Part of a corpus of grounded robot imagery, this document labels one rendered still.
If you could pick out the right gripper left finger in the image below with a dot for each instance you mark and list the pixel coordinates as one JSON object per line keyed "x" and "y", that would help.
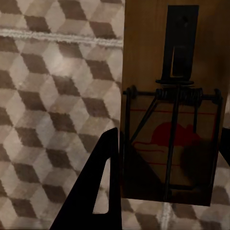
{"x": 76, "y": 212}

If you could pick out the mousetrap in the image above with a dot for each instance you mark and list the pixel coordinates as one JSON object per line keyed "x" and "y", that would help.
{"x": 175, "y": 82}

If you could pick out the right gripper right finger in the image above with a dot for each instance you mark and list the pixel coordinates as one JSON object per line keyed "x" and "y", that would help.
{"x": 224, "y": 146}

